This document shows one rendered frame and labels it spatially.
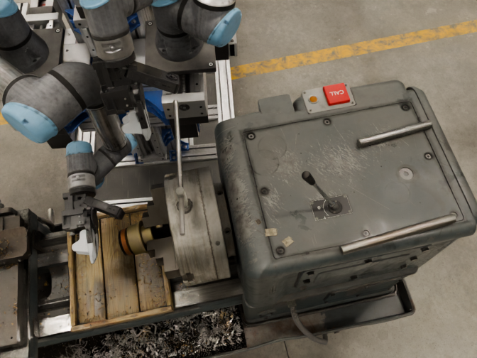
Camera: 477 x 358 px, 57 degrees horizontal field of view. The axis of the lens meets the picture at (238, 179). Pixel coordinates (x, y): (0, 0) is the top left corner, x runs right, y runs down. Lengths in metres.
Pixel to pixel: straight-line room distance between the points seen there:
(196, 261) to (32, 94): 0.54
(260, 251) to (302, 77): 1.98
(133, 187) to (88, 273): 0.91
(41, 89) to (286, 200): 0.62
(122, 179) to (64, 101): 1.30
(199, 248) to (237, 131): 0.32
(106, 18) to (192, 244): 0.55
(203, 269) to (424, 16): 2.68
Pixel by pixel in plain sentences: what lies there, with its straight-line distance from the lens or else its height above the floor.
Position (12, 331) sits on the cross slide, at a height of 0.97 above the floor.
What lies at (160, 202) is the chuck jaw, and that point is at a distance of 1.20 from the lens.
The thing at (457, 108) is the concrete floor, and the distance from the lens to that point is 3.02.
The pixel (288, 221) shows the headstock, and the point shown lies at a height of 1.26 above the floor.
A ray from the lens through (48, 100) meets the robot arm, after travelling 1.09.
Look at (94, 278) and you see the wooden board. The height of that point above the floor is 0.88.
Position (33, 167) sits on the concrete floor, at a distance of 2.82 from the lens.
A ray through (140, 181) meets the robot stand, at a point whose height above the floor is 0.21.
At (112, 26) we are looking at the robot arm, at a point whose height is 1.63.
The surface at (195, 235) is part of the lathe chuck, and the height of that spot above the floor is 1.22.
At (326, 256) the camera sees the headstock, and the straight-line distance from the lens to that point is 1.05.
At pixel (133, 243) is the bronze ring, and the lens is 1.23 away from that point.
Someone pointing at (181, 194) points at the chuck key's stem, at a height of 1.32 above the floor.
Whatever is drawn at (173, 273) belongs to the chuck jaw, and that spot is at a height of 1.12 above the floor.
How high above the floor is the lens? 2.25
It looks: 64 degrees down
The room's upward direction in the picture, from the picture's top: 3 degrees counter-clockwise
